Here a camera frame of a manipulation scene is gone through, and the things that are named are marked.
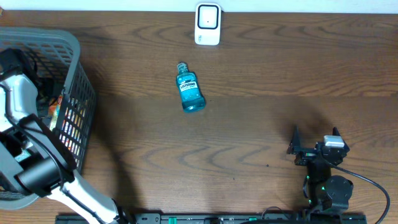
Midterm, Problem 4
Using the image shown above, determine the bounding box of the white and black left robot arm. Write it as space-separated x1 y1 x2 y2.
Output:
1 48 135 223

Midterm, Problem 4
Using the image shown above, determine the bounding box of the teal mouthwash bottle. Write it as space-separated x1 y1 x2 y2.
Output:
176 62 206 113

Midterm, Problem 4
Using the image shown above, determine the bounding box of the grey plastic shopping basket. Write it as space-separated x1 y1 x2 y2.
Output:
1 27 96 210

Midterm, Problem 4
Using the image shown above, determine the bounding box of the yellow chips bag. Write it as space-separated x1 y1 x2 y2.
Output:
48 95 63 131

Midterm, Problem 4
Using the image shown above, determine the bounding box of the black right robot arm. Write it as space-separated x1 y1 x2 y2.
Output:
287 128 353 214

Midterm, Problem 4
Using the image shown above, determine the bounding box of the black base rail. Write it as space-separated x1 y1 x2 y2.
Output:
55 212 368 224

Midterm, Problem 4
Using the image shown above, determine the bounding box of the white barcode scanner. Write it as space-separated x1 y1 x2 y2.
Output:
194 2 222 45

